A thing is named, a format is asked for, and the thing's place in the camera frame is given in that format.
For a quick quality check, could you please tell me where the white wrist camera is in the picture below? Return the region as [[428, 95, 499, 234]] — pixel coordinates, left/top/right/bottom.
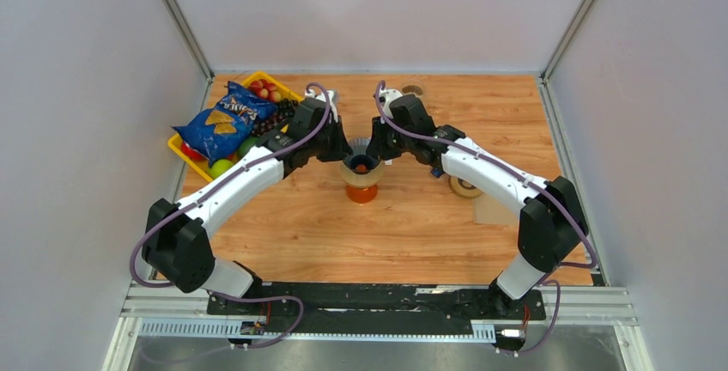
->
[[374, 88, 403, 119], [304, 89, 340, 123]]

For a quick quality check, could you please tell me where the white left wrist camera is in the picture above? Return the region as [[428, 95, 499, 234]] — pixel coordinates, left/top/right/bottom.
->
[[304, 89, 340, 123]]

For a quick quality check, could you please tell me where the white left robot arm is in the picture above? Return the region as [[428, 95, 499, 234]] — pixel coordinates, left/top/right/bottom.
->
[[130, 91, 352, 314]]

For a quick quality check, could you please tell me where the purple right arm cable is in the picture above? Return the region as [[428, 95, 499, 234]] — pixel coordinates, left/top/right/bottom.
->
[[373, 79, 598, 356]]

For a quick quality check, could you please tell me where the blue glass dripper cone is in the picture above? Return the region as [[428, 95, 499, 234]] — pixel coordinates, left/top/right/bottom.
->
[[343, 137, 380, 174]]

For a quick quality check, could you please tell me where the red apples bunch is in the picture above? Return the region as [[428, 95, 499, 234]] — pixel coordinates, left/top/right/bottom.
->
[[247, 79, 283, 103]]

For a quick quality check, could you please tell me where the blue chips bag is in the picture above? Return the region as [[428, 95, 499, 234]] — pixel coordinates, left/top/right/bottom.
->
[[172, 81, 277, 164]]

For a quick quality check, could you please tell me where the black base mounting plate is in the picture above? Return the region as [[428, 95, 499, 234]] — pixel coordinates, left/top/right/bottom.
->
[[207, 279, 545, 335]]

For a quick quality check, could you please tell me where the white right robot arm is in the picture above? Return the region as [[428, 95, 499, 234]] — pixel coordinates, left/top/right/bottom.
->
[[367, 88, 593, 318]]

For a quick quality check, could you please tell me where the brown paper coffee filter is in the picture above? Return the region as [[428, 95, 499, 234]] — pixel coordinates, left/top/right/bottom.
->
[[472, 193, 519, 226]]

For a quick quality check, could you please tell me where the aluminium frame rail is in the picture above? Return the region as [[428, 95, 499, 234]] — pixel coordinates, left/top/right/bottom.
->
[[103, 283, 652, 370]]

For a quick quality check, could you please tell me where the green lime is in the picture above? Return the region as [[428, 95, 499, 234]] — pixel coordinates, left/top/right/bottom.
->
[[237, 137, 258, 159]]

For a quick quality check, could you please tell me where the green apple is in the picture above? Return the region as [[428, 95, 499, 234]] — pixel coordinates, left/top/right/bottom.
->
[[208, 159, 234, 179]]

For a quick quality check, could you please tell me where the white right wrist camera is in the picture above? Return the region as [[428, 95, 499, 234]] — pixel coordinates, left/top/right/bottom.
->
[[374, 88, 403, 119]]

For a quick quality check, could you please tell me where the dark grapes bunch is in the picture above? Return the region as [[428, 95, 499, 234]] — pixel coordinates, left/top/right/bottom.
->
[[251, 99, 300, 137]]

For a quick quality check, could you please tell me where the red fruit under bag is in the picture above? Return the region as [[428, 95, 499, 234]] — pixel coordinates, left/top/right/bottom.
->
[[179, 142, 207, 161]]

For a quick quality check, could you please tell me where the orange glass carafe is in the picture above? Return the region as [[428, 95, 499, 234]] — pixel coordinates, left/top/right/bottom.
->
[[345, 185, 379, 204]]

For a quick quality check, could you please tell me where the clear glass carafe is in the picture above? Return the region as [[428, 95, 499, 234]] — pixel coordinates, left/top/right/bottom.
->
[[401, 84, 424, 97]]

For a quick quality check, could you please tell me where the yellow plastic tray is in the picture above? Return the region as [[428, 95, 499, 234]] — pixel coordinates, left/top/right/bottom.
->
[[167, 71, 303, 182]]

